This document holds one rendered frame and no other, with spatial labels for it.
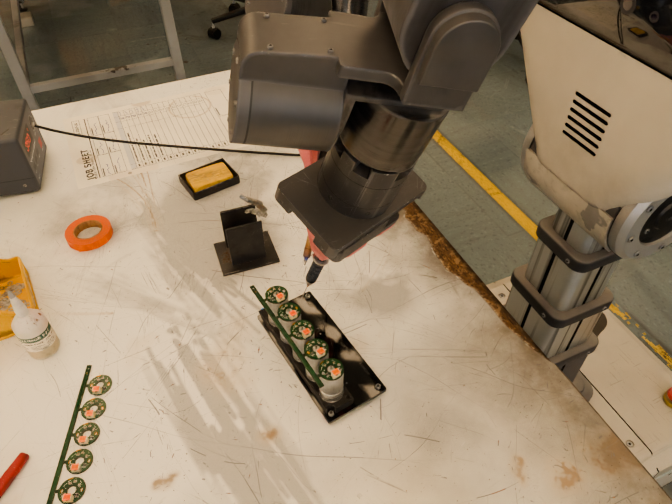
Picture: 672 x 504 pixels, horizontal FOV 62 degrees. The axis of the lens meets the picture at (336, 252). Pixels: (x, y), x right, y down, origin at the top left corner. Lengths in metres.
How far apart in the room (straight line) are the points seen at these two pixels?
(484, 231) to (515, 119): 0.73
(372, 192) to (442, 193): 1.68
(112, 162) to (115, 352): 0.37
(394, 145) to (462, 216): 1.64
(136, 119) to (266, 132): 0.75
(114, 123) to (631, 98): 0.79
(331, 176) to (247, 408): 0.31
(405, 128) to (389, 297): 0.39
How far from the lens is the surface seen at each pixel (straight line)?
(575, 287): 0.95
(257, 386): 0.62
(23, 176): 0.92
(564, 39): 0.78
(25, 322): 0.67
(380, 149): 0.34
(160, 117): 1.04
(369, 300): 0.69
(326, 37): 0.31
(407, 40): 0.28
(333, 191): 0.38
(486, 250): 1.86
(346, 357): 0.62
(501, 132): 2.42
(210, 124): 1.00
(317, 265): 0.50
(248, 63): 0.30
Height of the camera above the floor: 1.28
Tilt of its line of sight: 45 degrees down
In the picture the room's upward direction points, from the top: straight up
